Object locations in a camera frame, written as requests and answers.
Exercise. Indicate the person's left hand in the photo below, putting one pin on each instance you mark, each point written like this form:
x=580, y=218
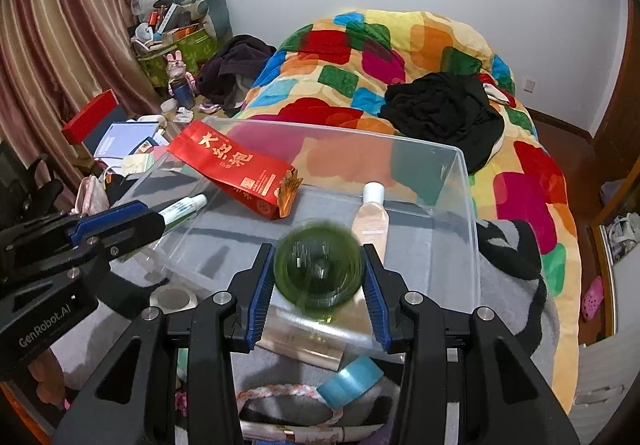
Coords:
x=47, y=375

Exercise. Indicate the green glass bottle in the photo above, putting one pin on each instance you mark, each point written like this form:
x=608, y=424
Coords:
x=320, y=265

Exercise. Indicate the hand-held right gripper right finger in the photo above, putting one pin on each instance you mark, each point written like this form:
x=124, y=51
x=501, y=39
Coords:
x=376, y=300

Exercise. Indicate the grey plush pillow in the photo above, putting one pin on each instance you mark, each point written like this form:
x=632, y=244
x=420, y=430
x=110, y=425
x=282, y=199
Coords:
x=217, y=10

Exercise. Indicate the pink lotion bottle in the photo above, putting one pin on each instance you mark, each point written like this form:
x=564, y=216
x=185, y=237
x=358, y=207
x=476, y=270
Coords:
x=370, y=225

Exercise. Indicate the dark purple clothes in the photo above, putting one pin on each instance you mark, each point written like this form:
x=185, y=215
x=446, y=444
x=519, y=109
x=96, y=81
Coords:
x=235, y=65

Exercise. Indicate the red foil packet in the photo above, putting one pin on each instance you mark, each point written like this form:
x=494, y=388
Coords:
x=225, y=160

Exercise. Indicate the light blue tape roll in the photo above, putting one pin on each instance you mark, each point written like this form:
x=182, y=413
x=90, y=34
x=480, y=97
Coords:
x=345, y=382

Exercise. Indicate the wooden wardrobe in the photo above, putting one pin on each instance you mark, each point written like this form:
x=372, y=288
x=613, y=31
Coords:
x=602, y=250

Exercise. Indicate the white wall outlet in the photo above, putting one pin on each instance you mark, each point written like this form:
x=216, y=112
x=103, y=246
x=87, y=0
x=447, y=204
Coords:
x=528, y=85

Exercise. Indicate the pink pouch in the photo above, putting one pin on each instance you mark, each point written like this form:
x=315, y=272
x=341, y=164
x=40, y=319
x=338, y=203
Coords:
x=92, y=195

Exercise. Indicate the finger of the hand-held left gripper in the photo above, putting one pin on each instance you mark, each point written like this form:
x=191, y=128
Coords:
x=110, y=220
x=140, y=232

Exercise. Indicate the blue book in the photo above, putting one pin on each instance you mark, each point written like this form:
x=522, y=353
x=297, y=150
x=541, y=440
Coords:
x=125, y=137

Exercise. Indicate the dark blue bottle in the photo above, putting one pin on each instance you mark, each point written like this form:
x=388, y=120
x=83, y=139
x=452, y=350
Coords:
x=183, y=95

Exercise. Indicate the pink bunny toy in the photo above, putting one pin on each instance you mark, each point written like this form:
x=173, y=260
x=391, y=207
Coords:
x=176, y=67

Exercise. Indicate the pink striped curtain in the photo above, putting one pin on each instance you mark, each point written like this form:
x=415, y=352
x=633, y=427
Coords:
x=65, y=25

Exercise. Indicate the shiny brown box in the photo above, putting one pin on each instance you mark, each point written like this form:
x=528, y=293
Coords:
x=305, y=340

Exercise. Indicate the green storage box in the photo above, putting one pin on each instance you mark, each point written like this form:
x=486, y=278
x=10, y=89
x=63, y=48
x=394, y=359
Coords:
x=195, y=50

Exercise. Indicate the white panel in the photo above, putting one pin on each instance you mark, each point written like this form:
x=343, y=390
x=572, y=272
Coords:
x=600, y=375

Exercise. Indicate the clear plastic bin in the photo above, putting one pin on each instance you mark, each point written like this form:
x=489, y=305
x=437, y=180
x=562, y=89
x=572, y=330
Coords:
x=330, y=145

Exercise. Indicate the red box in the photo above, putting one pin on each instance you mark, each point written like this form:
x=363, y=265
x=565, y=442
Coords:
x=90, y=117

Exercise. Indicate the white green toothpaste tube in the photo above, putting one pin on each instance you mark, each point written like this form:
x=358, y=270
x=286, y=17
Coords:
x=182, y=211

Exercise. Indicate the colourful patchwork blanket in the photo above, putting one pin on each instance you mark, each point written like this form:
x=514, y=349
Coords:
x=350, y=50

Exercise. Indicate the black clothes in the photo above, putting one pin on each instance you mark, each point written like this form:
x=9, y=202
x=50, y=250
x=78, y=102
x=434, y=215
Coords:
x=440, y=110

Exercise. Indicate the pink clog shoe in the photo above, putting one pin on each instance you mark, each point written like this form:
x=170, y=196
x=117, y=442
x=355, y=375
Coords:
x=592, y=300

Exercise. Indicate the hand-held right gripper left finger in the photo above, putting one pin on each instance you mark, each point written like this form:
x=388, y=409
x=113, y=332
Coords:
x=261, y=295

